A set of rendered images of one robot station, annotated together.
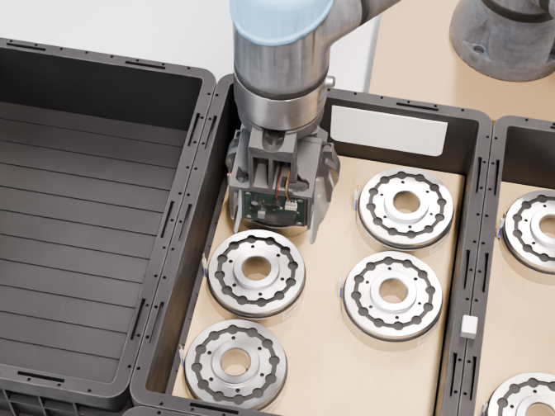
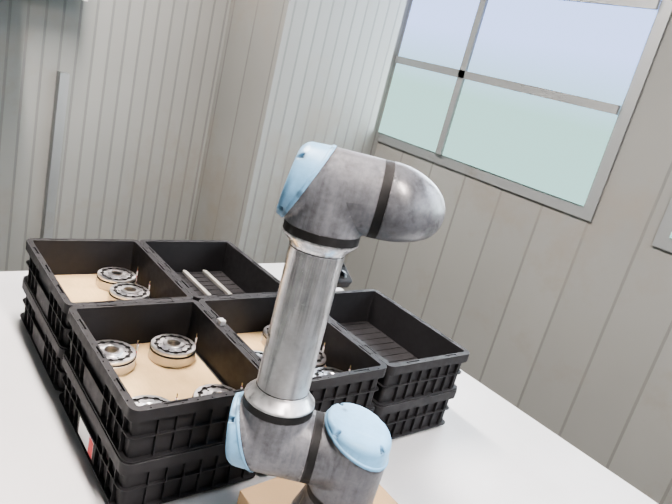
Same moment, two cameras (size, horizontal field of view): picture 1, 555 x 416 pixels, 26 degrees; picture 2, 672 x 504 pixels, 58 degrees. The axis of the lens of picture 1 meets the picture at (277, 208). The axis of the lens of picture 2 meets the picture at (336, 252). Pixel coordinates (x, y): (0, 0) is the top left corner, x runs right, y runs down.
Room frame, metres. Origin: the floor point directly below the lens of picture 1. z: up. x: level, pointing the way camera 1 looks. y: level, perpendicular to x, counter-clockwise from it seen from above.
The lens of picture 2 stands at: (1.46, -1.05, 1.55)
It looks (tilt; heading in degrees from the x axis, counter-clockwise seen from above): 17 degrees down; 127
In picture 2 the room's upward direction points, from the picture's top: 14 degrees clockwise
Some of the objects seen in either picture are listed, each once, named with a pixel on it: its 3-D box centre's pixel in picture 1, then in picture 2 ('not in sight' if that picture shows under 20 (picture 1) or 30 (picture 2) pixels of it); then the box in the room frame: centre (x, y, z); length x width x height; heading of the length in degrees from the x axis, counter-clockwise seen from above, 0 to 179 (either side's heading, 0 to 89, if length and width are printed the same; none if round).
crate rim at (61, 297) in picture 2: not in sight; (107, 271); (0.17, -0.26, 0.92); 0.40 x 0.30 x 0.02; 169
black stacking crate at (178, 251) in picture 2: not in sight; (210, 285); (0.23, 0.03, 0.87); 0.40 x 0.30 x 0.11; 169
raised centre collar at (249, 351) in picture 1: (235, 362); not in sight; (0.53, 0.04, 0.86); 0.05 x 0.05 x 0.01
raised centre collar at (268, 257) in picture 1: (256, 269); not in sight; (0.64, 0.02, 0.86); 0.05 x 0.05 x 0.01
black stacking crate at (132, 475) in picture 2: not in sight; (157, 414); (0.57, -0.34, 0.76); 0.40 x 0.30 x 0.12; 169
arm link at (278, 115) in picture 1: (284, 82); not in sight; (0.61, -0.01, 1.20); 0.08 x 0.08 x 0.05
